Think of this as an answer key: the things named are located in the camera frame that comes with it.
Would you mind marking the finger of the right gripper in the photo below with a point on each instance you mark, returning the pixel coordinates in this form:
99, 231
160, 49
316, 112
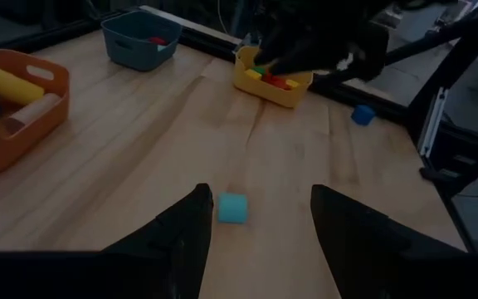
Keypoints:
286, 67
267, 56

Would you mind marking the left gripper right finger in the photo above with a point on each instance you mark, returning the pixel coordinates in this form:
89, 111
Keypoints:
380, 266

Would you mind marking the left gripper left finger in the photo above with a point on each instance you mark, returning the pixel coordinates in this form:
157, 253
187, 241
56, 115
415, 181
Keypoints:
147, 270

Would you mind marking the green cube block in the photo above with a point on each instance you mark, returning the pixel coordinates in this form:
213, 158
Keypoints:
259, 70

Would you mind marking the blue cube block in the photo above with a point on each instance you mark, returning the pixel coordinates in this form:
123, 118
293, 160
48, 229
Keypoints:
363, 115

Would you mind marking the light blue half-cylinder block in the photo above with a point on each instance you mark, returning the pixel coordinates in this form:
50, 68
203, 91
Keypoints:
232, 207

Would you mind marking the yellow cylinder block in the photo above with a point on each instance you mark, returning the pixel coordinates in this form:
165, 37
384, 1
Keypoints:
6, 83

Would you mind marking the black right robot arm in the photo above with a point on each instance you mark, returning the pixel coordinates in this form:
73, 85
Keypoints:
326, 10

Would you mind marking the yellow cube block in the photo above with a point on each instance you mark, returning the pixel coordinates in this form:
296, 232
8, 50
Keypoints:
292, 83
252, 74

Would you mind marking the yellow plastic bin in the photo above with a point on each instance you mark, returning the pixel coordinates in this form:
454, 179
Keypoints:
272, 97

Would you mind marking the grey-blue plastic bin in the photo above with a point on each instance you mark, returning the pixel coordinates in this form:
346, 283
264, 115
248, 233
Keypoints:
135, 54

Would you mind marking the orange plastic bin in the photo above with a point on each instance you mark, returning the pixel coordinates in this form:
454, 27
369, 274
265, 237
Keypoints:
23, 149

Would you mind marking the tan wooden cylinder block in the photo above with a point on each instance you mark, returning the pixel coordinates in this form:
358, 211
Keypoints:
35, 110

